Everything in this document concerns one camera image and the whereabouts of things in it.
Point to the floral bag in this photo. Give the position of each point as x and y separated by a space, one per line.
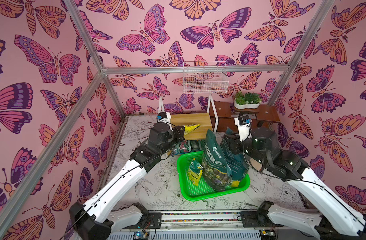
188 146

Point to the white wire basket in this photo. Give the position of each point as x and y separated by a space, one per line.
205 80

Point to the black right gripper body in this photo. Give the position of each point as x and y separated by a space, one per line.
231 141

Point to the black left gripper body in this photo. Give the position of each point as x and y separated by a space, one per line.
177 138

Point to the dark brown wooden stand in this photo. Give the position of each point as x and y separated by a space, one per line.
263 116

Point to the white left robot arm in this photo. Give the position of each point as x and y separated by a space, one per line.
95 218

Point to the white frame wooden shelf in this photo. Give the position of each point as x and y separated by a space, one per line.
208 120

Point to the aluminium cage frame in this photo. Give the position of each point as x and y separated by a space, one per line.
15 204

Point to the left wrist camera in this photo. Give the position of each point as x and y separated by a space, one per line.
164 117

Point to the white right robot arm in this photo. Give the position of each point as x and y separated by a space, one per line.
336 220

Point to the succulents in white pot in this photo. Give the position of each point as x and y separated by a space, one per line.
247 100

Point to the yellow green small bag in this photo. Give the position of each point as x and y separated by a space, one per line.
190 128
195 172

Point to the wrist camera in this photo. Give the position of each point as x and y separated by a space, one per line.
164 117
244 127

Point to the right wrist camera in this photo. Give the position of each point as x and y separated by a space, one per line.
244 127

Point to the green plastic mesh basket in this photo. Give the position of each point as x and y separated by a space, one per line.
203 191

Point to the dark green fertilizer bag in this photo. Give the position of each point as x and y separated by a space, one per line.
216 171
236 164

